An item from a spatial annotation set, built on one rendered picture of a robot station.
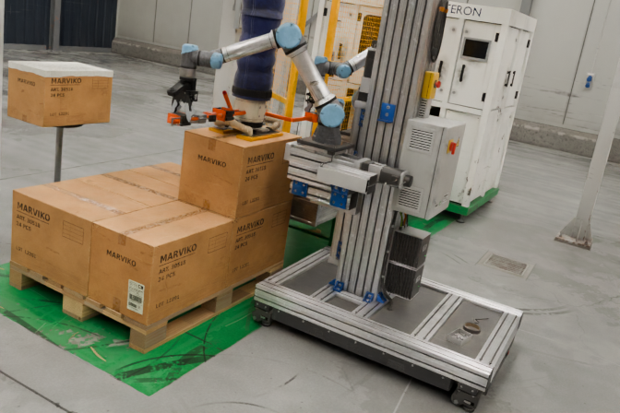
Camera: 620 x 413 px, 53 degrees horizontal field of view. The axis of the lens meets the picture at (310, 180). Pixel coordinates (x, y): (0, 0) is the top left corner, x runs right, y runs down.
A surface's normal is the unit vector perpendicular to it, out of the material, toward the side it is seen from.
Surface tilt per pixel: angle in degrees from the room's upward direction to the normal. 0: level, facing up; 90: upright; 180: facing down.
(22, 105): 90
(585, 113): 90
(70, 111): 90
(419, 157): 90
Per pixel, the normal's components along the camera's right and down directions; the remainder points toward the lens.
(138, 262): -0.50, 0.14
